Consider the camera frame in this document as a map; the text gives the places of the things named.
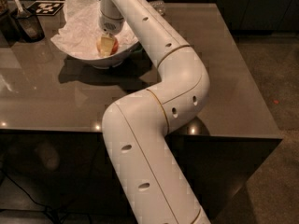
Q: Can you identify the white bowl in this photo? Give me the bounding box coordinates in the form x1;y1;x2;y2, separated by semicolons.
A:
81;21;138;68

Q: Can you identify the black white marker tag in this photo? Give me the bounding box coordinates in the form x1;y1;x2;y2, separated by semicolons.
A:
28;0;64;16

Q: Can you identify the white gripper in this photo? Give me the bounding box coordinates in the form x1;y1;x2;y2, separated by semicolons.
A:
96;0;126;58

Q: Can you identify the black floor cable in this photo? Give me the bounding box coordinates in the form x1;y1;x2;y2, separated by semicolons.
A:
0;166;94;224

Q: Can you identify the white crumpled paper napkin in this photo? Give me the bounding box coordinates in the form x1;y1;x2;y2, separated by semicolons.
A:
50;0;139;61

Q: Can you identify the black container with scoop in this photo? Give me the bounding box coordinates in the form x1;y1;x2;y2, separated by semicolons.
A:
12;0;45;43

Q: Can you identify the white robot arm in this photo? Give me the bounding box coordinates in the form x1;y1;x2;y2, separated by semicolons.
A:
101;0;210;224

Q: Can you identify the orange red apple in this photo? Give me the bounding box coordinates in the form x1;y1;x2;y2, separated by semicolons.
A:
96;35;120;58

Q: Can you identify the clear plastic container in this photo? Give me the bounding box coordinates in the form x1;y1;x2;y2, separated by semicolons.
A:
149;0;165;16

